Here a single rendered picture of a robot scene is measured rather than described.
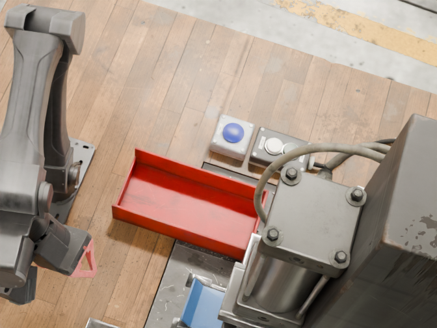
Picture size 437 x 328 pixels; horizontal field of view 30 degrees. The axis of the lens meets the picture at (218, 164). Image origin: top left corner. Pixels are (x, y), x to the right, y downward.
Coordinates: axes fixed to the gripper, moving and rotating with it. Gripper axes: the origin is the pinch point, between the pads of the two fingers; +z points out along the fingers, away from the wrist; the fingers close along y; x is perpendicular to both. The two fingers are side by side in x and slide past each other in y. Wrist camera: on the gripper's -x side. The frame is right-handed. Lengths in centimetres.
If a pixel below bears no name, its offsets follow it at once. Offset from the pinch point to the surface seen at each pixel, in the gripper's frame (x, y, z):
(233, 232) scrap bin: 19.5, 10.5, 19.0
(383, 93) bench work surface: 59, 22, 28
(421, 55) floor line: 134, -13, 116
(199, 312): 2.1, 15.8, 11.4
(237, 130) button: 37.0, 5.4, 13.3
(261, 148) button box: 35.9, 9.7, 16.4
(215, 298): 5.2, 16.9, 12.2
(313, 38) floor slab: 124, -43, 98
